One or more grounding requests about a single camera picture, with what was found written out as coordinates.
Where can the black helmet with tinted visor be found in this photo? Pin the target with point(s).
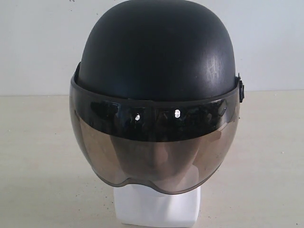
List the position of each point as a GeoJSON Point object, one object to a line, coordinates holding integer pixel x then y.
{"type": "Point", "coordinates": [155, 98]}

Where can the white mannequin head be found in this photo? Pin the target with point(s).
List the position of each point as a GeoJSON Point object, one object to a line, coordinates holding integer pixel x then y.
{"type": "Point", "coordinates": [142, 206]}

